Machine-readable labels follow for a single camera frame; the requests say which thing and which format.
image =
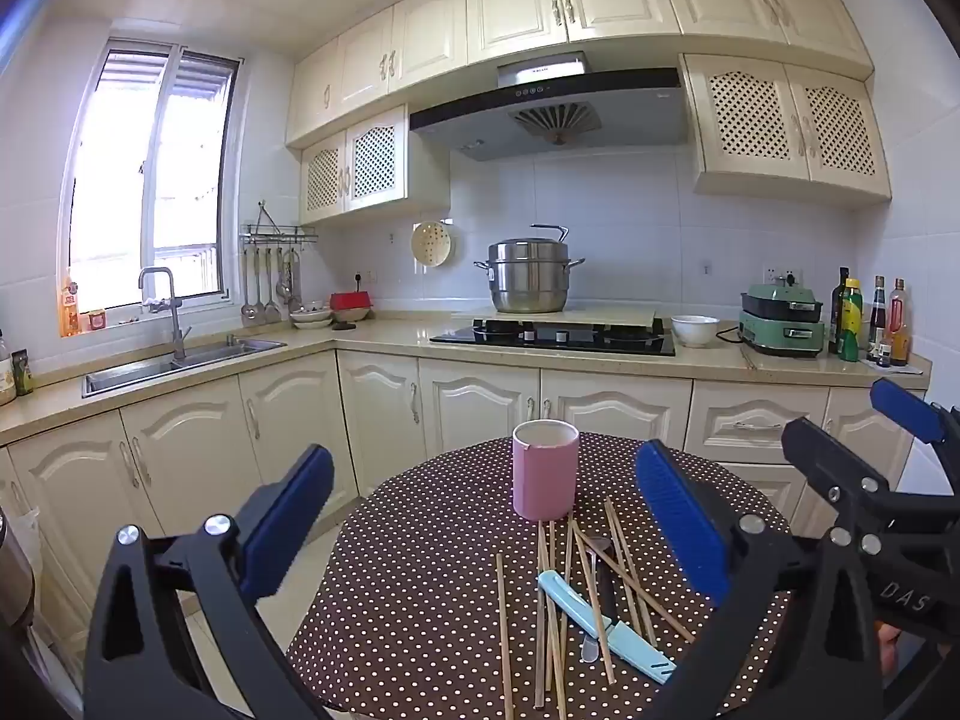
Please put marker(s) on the small dark bottle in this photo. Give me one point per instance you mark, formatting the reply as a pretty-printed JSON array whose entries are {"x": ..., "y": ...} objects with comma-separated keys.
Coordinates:
[{"x": 883, "y": 358}]

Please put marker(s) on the cream lattice door cabinet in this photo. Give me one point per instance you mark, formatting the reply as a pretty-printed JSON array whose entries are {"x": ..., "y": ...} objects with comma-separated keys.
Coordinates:
[
  {"x": 375, "y": 157},
  {"x": 750, "y": 112}
]

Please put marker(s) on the stainless steel appliance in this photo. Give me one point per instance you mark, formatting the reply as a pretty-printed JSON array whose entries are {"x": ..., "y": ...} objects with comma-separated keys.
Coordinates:
[{"x": 15, "y": 577}]

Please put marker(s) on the red label bottle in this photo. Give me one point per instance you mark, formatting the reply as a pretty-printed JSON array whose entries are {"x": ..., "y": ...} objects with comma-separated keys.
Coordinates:
[{"x": 899, "y": 330}]

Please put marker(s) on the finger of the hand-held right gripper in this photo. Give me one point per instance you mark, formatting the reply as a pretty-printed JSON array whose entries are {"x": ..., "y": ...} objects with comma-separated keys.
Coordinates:
[
  {"x": 904, "y": 409},
  {"x": 817, "y": 454}
]

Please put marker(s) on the hanging metal ladle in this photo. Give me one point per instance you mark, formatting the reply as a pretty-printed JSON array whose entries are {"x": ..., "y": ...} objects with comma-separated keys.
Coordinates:
[
  {"x": 271, "y": 311},
  {"x": 248, "y": 310}
]

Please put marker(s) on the orange bottle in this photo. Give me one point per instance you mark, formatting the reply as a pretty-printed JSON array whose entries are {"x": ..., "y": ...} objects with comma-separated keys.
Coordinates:
[{"x": 70, "y": 311}]

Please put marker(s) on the stainless steel sink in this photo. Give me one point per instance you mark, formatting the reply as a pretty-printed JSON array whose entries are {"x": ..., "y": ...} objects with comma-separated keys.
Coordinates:
[{"x": 217, "y": 352}]

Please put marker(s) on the white paper sheet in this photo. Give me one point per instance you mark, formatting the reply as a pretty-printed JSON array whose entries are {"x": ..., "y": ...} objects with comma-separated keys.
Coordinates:
[{"x": 907, "y": 370}]

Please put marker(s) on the dark sauce bottle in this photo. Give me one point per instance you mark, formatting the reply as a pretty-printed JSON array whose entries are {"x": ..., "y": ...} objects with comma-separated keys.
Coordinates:
[{"x": 877, "y": 315}]

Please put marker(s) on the wall utensil rack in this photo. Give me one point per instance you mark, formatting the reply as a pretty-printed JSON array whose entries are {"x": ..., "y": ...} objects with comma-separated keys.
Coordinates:
[{"x": 277, "y": 236}]

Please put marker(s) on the clear plastic bag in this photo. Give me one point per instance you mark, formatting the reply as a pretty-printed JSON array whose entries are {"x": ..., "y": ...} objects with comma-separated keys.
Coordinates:
[{"x": 30, "y": 532}]

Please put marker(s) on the pink utensil holder cup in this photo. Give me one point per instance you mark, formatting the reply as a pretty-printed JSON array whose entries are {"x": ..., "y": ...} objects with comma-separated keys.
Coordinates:
[{"x": 544, "y": 480}]

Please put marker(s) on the sliding window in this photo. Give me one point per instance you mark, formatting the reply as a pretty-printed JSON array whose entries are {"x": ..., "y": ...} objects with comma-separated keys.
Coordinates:
[{"x": 120, "y": 187}]

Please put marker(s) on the light blue sheathed knife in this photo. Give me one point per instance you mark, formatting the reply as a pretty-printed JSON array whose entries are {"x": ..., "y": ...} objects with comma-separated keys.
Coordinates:
[{"x": 570, "y": 604}]

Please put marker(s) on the red container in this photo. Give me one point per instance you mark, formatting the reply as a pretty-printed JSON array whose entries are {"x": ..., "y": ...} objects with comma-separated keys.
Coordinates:
[{"x": 351, "y": 304}]

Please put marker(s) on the black gas stove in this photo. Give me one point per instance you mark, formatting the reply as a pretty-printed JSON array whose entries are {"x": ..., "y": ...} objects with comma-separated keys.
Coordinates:
[{"x": 555, "y": 341}]

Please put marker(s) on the wall socket with plug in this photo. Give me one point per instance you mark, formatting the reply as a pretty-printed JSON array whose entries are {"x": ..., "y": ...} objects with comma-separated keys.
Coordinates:
[{"x": 784, "y": 275}]

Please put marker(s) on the dark oil bottle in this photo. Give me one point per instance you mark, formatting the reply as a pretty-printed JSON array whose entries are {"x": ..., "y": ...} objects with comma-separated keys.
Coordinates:
[{"x": 838, "y": 300}]

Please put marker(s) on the stainless steel steamer pot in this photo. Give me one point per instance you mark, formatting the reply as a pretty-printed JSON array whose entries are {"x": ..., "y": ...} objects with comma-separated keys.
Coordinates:
[{"x": 529, "y": 277}]

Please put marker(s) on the green electric cooker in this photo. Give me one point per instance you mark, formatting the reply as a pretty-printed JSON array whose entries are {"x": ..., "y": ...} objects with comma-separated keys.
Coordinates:
[{"x": 780, "y": 322}]

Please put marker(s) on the cream upper cabinets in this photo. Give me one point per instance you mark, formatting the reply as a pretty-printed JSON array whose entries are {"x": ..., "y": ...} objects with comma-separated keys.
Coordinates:
[{"x": 517, "y": 7}]

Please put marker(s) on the white bowl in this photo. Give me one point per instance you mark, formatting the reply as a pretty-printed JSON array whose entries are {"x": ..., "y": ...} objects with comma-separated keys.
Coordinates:
[{"x": 694, "y": 331}]

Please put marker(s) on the grey range hood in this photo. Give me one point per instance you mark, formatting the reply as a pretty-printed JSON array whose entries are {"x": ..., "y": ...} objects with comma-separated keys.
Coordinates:
[{"x": 637, "y": 116}]

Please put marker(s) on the bundle of wooden chopsticks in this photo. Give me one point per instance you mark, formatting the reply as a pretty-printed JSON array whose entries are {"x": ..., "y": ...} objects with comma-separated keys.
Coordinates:
[{"x": 626, "y": 577}]

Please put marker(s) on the round cream perforated plate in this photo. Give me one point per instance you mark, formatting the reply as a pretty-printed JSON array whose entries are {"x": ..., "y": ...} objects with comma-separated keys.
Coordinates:
[{"x": 431, "y": 244}]

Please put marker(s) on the person's right hand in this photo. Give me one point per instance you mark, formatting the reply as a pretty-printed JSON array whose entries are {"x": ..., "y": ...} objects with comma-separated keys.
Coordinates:
[{"x": 888, "y": 649}]

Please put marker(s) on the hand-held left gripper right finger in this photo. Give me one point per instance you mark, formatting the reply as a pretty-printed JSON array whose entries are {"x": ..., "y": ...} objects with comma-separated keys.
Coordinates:
[{"x": 679, "y": 517}]

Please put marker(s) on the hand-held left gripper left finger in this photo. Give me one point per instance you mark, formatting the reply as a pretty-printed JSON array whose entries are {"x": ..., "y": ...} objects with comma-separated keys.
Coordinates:
[{"x": 289, "y": 510}]

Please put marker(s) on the white label jar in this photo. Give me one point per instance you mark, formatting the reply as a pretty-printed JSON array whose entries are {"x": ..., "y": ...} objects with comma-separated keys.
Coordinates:
[{"x": 6, "y": 375}]

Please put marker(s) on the beige board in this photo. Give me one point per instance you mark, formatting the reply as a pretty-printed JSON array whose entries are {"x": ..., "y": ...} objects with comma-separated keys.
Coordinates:
[{"x": 615, "y": 315}]

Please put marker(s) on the small jar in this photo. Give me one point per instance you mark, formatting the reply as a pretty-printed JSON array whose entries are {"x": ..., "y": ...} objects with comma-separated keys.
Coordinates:
[{"x": 97, "y": 320}]

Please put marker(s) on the small green bottle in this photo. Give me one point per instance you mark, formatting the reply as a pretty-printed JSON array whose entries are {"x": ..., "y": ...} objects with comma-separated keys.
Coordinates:
[{"x": 22, "y": 375}]

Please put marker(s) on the brown polka dot tablecloth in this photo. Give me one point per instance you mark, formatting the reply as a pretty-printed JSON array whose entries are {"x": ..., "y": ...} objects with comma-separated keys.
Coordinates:
[{"x": 420, "y": 615}]

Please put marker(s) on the single wooden chopstick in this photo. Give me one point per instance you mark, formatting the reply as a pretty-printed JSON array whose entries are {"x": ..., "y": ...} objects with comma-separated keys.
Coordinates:
[{"x": 541, "y": 652}]

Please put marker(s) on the stacked white dishes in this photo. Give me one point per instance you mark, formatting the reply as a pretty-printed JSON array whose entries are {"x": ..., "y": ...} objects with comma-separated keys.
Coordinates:
[{"x": 311, "y": 317}]

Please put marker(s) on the hanging metal skimmer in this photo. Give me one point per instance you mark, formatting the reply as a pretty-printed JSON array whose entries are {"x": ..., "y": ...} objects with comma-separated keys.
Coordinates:
[{"x": 284, "y": 289}]

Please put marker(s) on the metal faucet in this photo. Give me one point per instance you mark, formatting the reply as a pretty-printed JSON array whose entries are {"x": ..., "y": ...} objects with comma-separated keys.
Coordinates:
[{"x": 178, "y": 330}]

